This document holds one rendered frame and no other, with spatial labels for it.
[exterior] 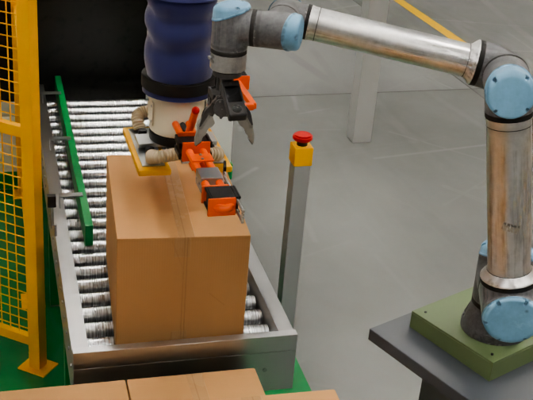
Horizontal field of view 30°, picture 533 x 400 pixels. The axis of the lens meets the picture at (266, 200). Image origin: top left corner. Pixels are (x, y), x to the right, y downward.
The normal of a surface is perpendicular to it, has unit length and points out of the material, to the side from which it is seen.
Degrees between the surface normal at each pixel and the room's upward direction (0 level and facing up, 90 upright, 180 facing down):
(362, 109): 90
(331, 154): 0
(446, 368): 0
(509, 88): 82
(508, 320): 94
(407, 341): 0
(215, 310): 90
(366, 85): 90
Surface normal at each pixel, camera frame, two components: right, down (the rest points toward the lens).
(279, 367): 0.25, 0.45
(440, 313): 0.06, -0.90
